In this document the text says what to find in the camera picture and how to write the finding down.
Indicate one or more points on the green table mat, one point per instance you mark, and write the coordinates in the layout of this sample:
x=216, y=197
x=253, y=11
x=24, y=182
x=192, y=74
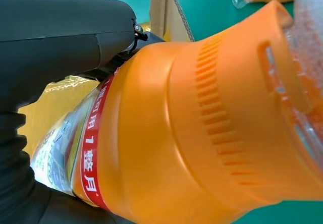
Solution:
x=209, y=12

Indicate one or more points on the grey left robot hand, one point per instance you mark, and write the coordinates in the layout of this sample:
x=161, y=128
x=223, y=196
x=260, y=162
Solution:
x=58, y=32

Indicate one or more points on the yellow taped cardboard box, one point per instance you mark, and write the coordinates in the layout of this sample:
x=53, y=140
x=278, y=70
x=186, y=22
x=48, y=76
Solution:
x=166, y=18

